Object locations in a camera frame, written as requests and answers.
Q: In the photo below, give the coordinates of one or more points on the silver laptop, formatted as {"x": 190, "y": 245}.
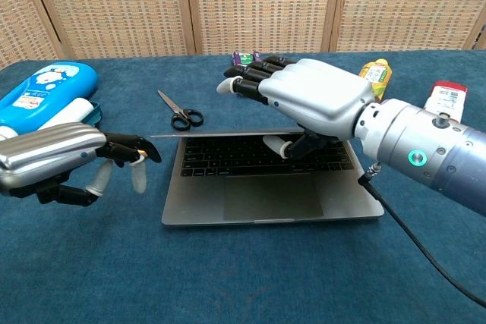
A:
{"x": 266, "y": 183}

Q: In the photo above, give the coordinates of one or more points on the purple snack packet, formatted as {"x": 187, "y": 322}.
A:
{"x": 243, "y": 58}

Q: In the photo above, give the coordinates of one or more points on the yellow label tea bottle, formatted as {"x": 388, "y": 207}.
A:
{"x": 376, "y": 73}

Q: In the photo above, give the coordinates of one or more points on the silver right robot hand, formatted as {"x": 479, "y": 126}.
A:
{"x": 315, "y": 92}

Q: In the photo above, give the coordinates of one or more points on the red white cap bottle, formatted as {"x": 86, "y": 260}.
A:
{"x": 448, "y": 98}

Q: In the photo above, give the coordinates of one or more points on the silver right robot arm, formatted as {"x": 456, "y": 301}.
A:
{"x": 429, "y": 149}

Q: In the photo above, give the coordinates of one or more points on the teal tablecloth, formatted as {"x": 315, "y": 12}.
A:
{"x": 114, "y": 263}

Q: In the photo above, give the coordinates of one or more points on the woven folding screen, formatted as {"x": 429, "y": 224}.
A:
{"x": 243, "y": 5}

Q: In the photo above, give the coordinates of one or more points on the teal lint roller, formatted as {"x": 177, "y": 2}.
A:
{"x": 81, "y": 111}

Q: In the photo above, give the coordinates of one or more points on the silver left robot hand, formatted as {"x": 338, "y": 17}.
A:
{"x": 60, "y": 157}

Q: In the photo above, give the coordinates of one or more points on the blue detergent bottle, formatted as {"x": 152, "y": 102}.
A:
{"x": 41, "y": 89}

